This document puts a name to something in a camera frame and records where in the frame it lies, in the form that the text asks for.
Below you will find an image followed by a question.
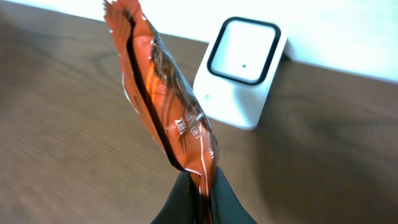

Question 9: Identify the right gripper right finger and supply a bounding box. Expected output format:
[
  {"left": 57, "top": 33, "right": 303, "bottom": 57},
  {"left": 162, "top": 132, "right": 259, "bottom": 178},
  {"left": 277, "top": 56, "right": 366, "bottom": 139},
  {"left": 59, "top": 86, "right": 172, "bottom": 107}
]
[{"left": 211, "top": 167, "right": 256, "bottom": 224}]

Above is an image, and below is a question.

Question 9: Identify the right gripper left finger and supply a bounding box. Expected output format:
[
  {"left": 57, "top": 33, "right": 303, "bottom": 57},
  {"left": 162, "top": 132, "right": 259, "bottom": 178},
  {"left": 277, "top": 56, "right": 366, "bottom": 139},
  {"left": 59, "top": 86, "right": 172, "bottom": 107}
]
[{"left": 151, "top": 172, "right": 198, "bottom": 224}]

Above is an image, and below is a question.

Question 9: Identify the red chocolate bar wrapper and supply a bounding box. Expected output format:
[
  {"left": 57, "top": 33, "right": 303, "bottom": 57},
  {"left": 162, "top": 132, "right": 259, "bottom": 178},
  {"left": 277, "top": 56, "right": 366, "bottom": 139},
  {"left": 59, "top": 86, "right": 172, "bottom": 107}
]
[{"left": 103, "top": 0, "right": 218, "bottom": 197}]

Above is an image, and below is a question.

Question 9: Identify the white barcode scanner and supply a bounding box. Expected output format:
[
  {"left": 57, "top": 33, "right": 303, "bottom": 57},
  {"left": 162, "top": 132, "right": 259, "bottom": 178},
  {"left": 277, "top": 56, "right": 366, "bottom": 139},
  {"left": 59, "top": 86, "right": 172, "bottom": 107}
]
[{"left": 193, "top": 16, "right": 287, "bottom": 130}]

